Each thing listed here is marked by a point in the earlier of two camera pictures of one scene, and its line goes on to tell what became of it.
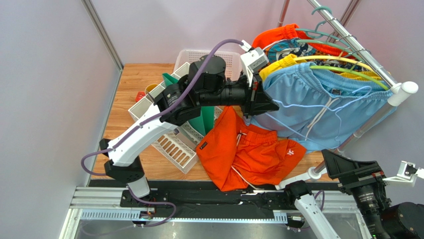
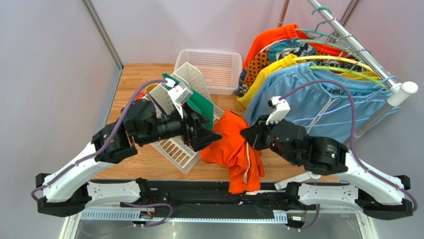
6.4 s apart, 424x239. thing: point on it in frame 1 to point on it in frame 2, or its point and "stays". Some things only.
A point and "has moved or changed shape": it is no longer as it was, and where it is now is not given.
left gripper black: (257, 101) to (201, 137)
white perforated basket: (232, 59) stays
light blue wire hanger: (309, 137) has moved or changed shape
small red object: (139, 95) stays
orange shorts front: (240, 154) has moved or changed shape
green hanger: (351, 70) stays
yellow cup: (150, 87) stays
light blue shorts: (320, 110) stays
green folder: (205, 121) stays
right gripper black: (359, 172) to (263, 134)
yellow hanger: (340, 58) stays
